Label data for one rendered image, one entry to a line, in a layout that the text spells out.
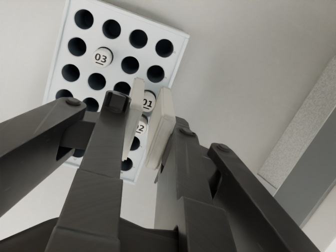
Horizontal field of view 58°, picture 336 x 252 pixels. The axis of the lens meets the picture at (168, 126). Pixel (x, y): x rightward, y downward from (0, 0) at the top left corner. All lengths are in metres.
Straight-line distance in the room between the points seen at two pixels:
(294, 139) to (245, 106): 0.95
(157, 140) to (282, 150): 1.08
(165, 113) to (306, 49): 0.16
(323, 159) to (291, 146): 1.03
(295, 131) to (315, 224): 1.02
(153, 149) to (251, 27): 0.15
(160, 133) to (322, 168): 0.10
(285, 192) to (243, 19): 0.14
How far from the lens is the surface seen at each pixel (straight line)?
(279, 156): 1.22
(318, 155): 0.20
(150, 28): 0.22
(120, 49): 0.22
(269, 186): 1.26
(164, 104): 0.17
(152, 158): 0.16
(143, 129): 0.22
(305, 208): 0.20
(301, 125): 1.20
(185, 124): 0.17
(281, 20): 0.27
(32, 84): 0.28
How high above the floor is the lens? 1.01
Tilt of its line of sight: 69 degrees down
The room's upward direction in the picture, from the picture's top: 173 degrees clockwise
